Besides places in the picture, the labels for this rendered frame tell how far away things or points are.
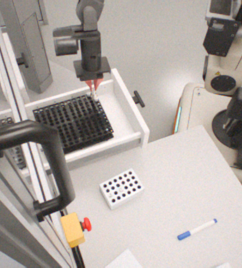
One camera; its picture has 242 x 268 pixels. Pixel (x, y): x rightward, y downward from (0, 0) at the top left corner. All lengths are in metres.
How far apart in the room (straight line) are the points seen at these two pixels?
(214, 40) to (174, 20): 1.65
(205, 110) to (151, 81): 0.61
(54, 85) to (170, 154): 1.34
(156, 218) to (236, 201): 0.28
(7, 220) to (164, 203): 0.81
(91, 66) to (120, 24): 1.89
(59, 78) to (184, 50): 1.03
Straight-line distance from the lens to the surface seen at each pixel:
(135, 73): 2.36
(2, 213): 0.25
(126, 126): 1.06
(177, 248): 1.00
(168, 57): 2.52
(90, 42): 0.84
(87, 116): 1.01
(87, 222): 0.86
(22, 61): 1.19
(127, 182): 1.00
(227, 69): 1.35
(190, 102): 1.88
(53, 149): 0.25
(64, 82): 2.26
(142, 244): 0.99
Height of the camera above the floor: 1.72
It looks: 59 degrees down
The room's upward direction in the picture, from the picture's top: 3 degrees clockwise
